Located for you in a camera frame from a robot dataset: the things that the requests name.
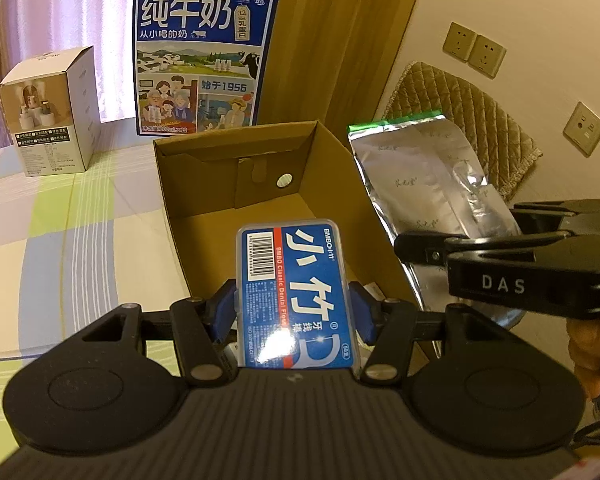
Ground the brown cardboard box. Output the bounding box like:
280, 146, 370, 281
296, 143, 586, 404
152, 120, 432, 362

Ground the quilted chair cushion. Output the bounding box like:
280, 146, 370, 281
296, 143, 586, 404
386, 61, 542, 202

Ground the beige wall outlet round port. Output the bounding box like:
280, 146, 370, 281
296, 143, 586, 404
563, 101, 600, 157

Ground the blue dental floss box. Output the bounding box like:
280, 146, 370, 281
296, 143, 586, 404
236, 218, 359, 370

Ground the beige wall socket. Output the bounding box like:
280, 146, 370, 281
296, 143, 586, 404
467, 35, 508, 80
441, 22, 479, 61

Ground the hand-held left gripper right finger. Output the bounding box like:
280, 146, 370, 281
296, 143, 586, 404
347, 282, 511, 385

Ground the silver foil pouch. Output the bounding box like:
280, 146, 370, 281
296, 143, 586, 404
347, 110, 527, 332

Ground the person's right hand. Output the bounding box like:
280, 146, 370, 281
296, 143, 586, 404
566, 319, 600, 402

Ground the pink sheer curtain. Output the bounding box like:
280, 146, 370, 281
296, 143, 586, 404
0, 0, 192, 154

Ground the blue illustrated milk carton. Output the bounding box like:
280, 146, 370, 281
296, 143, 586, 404
131, 0, 280, 139

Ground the wooden door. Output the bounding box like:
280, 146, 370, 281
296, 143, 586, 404
240, 0, 431, 162

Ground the white product box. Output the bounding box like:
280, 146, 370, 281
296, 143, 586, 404
0, 46, 103, 178

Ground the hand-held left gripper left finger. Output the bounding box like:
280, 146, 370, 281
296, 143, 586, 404
82, 279, 241, 387

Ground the checked pastel tablecloth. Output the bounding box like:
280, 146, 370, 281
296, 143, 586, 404
0, 130, 197, 377

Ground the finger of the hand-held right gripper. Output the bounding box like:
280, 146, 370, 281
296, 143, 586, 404
393, 230, 572, 267
511, 200, 600, 227

